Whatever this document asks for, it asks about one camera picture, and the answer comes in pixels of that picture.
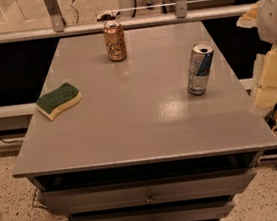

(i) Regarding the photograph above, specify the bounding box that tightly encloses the silver blue redbull can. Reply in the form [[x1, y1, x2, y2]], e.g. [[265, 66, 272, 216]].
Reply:
[[187, 42, 214, 95]]

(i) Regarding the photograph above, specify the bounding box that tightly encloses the green yellow sponge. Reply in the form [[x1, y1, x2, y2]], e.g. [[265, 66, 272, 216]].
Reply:
[[36, 82, 82, 120]]

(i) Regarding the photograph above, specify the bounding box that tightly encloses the orange soda can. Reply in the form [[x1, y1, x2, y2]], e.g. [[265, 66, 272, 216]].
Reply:
[[103, 20, 127, 62]]

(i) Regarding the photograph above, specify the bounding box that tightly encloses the grey drawer cabinet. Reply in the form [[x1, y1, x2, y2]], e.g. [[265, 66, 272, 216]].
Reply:
[[13, 22, 277, 221]]

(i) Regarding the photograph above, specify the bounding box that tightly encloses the metal railing frame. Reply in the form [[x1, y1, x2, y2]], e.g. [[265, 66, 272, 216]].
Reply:
[[0, 0, 277, 46]]

